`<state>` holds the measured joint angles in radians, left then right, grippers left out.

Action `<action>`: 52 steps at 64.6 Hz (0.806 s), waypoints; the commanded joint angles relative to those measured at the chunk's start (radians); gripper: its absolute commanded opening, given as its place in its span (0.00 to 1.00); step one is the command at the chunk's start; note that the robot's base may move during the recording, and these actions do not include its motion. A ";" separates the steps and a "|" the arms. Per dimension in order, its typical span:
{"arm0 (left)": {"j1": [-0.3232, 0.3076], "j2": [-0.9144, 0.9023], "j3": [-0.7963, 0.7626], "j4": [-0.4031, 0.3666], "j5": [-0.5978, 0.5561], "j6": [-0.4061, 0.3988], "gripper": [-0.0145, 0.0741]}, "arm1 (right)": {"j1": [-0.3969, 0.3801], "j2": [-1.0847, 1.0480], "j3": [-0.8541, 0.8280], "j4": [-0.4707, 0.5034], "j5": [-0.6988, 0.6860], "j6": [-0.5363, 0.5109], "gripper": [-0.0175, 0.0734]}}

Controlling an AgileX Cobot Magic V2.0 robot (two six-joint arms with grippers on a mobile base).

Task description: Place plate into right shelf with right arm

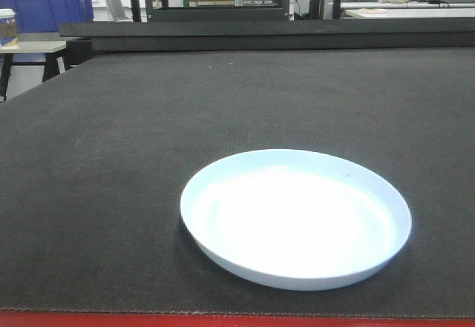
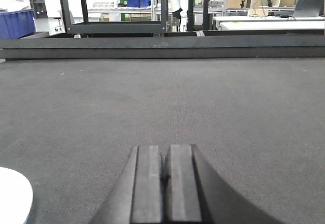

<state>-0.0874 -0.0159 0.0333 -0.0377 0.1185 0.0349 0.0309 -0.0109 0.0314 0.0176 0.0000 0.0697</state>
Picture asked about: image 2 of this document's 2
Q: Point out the white work table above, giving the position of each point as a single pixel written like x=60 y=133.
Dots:
x=268 y=23

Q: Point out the blue plastic crate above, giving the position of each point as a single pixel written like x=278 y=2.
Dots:
x=17 y=24

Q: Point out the white round object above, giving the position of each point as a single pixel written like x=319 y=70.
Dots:
x=16 y=196

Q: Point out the dark metal shelf cart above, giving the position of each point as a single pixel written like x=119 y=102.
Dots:
x=82 y=17

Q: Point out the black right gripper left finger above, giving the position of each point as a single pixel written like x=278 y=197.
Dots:
x=137 y=194

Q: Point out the grey laptop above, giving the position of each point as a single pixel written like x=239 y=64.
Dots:
x=308 y=8

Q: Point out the white humanoid robot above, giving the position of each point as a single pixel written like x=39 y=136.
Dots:
x=179 y=8

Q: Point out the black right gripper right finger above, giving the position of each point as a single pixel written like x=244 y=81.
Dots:
x=196 y=193

